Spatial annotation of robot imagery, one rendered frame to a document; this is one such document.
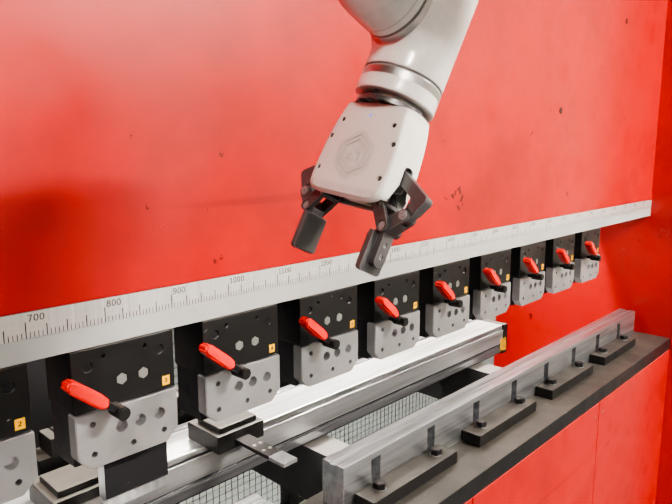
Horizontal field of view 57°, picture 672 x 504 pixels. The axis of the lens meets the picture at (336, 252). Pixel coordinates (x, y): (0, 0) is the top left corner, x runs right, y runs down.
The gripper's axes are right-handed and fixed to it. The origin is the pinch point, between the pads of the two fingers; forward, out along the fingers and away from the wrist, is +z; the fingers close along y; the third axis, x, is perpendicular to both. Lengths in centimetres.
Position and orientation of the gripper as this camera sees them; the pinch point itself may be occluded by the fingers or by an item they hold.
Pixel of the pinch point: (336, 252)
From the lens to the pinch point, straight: 62.2
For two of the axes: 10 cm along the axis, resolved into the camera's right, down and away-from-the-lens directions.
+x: 6.1, 2.9, 7.3
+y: 7.0, 2.3, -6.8
